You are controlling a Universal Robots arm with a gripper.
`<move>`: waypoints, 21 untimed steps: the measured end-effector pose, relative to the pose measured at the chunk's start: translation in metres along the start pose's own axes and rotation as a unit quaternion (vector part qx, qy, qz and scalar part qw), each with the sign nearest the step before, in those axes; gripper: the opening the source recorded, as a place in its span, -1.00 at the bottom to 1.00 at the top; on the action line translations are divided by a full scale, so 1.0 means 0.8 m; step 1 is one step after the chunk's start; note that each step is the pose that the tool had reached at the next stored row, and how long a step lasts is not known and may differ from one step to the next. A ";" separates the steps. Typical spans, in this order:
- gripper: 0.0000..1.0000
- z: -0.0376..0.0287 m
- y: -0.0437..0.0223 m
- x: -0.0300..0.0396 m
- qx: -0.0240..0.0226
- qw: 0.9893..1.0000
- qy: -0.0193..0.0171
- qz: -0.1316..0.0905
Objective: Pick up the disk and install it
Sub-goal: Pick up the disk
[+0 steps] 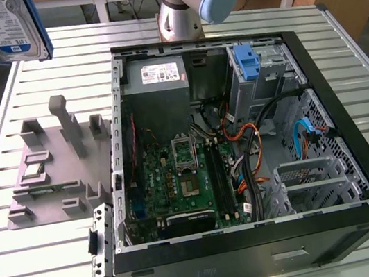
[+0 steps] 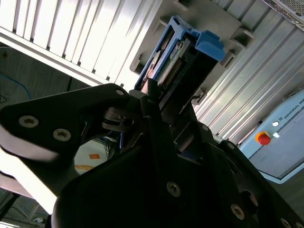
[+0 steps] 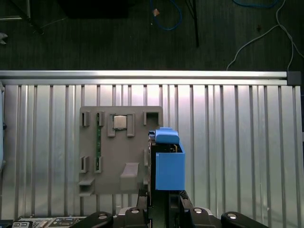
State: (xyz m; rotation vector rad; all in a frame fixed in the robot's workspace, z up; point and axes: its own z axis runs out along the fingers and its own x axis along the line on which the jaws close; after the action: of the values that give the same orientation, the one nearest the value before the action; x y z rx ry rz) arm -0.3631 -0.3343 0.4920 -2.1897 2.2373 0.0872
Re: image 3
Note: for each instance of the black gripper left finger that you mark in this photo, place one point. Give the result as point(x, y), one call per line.
point(142, 213)

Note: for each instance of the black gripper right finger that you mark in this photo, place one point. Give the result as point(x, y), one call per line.
point(180, 213)

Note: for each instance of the hard disk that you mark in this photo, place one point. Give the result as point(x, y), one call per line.
point(169, 171)

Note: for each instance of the grey parts rack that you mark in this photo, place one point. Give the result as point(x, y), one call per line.
point(114, 154)

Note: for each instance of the green RAM stick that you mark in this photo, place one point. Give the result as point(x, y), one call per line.
point(97, 137)

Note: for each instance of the silver CPU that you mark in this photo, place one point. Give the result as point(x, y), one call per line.
point(120, 122)

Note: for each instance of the metal frame leg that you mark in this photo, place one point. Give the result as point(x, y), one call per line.
point(28, 9)

